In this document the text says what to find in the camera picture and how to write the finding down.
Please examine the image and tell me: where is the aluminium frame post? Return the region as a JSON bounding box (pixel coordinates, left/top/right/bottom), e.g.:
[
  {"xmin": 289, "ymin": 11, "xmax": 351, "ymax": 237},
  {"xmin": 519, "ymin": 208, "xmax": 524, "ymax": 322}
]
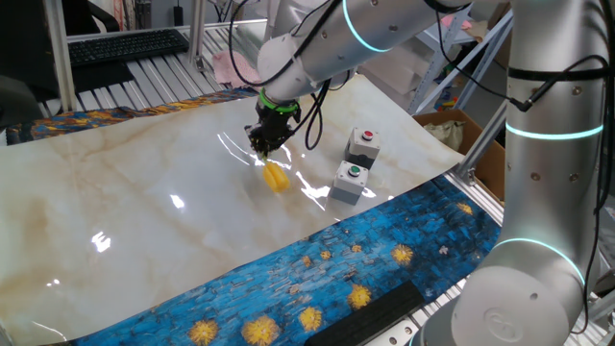
[
  {"xmin": 455, "ymin": 100, "xmax": 509, "ymax": 186},
  {"xmin": 41, "ymin": 0, "xmax": 79, "ymax": 114},
  {"xmin": 187, "ymin": 0, "xmax": 209, "ymax": 71}
]

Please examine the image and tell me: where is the black computer monitor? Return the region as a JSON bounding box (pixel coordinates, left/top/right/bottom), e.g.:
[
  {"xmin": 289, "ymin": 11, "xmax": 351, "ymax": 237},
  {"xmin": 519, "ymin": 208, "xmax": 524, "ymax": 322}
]
[{"xmin": 0, "ymin": 0, "xmax": 62, "ymax": 105}]

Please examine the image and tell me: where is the yellow sponge brush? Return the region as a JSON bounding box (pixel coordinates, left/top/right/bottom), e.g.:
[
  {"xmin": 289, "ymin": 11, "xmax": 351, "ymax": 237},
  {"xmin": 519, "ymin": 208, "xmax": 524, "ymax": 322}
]
[{"xmin": 260, "ymin": 152, "xmax": 292, "ymax": 195}]

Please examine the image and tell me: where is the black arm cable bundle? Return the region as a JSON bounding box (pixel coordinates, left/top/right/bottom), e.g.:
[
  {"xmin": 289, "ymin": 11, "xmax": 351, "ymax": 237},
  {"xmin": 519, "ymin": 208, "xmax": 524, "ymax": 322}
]
[{"xmin": 228, "ymin": 0, "xmax": 615, "ymax": 335}]

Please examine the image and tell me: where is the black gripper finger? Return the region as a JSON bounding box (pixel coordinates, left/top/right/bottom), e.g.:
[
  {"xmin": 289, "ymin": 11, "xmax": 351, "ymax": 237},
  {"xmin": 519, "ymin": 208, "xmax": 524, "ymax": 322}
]
[
  {"xmin": 266, "ymin": 129, "xmax": 295, "ymax": 156},
  {"xmin": 243, "ymin": 123, "xmax": 270, "ymax": 158}
]

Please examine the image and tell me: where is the black flat pad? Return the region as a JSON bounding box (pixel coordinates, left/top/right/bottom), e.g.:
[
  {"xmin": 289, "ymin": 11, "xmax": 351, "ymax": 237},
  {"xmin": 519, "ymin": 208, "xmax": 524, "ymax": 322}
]
[{"xmin": 70, "ymin": 61, "xmax": 136, "ymax": 95}]

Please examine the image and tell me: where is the open cardboard box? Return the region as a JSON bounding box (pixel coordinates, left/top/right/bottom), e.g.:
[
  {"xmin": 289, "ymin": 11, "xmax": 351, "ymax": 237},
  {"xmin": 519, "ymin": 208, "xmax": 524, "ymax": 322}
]
[{"xmin": 412, "ymin": 109, "xmax": 506, "ymax": 202}]

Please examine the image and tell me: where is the glossy marble pattern sheet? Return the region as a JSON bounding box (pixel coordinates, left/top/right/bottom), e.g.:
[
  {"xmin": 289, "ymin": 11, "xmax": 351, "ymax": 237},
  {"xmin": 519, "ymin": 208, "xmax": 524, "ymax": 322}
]
[{"xmin": 0, "ymin": 74, "xmax": 465, "ymax": 345}]

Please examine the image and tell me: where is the pink fluffy cloth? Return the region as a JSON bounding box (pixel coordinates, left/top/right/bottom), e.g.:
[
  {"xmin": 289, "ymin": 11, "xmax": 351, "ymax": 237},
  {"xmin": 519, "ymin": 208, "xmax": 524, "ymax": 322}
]
[{"xmin": 211, "ymin": 50, "xmax": 263, "ymax": 92}]

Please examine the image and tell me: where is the black computer keyboard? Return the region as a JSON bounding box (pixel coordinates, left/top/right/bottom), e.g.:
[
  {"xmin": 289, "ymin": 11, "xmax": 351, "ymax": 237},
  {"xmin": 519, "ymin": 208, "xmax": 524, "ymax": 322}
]
[{"xmin": 66, "ymin": 28, "xmax": 191, "ymax": 67}]

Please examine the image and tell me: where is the red push button box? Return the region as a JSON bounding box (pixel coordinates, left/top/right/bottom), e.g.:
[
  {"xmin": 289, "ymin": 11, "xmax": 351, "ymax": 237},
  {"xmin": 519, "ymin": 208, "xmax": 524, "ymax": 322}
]
[{"xmin": 343, "ymin": 126, "xmax": 381, "ymax": 170}]

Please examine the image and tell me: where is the green push button box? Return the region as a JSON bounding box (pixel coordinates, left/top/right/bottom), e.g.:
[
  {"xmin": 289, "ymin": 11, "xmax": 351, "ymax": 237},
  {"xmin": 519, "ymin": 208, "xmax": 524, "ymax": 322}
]
[{"xmin": 328, "ymin": 161, "xmax": 370, "ymax": 207}]

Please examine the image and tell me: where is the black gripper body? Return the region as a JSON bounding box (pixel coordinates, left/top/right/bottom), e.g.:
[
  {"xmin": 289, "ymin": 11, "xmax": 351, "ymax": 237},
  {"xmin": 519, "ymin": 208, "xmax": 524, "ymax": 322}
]
[{"xmin": 253, "ymin": 104, "xmax": 303, "ymax": 144}]

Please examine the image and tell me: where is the blue starry painting cloth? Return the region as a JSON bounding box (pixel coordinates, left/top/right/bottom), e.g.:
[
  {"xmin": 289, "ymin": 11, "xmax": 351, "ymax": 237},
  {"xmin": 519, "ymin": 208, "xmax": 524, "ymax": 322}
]
[{"xmin": 4, "ymin": 86, "xmax": 504, "ymax": 346}]

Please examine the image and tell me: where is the white metal shelf rack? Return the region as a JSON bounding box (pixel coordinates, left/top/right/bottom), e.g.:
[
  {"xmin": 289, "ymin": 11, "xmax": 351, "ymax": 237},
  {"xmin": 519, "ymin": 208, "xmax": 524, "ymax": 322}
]
[{"xmin": 407, "ymin": 4, "xmax": 515, "ymax": 116}]

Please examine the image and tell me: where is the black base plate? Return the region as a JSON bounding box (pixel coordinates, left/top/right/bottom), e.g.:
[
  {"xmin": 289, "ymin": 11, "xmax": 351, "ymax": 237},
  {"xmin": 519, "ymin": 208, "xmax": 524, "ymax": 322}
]
[{"xmin": 304, "ymin": 280, "xmax": 427, "ymax": 346}]

